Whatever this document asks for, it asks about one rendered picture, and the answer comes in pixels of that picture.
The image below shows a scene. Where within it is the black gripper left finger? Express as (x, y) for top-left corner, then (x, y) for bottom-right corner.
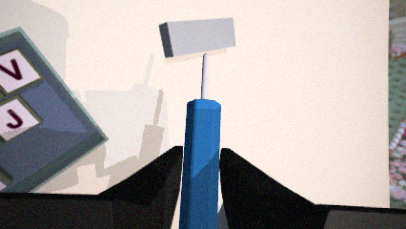
(0, 145), (183, 229)

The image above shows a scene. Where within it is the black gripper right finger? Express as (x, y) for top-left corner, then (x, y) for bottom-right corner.
(219, 148), (406, 229)

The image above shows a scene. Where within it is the blue stylus with white tip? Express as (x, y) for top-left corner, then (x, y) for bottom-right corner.
(179, 53), (221, 229)

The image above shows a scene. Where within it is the keyboard with white letter keys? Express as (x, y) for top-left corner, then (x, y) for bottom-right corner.
(0, 25), (110, 193)

